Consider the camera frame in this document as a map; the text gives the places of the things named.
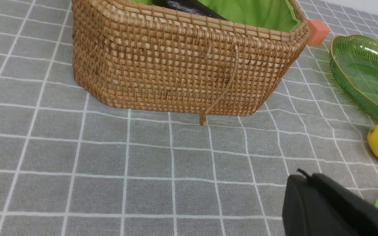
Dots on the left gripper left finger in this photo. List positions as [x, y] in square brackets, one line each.
[309, 208]

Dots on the purple eggplant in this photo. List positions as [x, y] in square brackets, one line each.
[189, 6]

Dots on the green glass plate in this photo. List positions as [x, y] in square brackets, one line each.
[354, 66]

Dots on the grey checked tablecloth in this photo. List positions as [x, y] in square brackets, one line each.
[71, 166]

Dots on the orange foam cube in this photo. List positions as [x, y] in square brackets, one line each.
[318, 32]

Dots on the woven rattan basket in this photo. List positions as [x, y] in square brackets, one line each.
[134, 55]

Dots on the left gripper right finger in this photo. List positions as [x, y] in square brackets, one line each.
[360, 215]

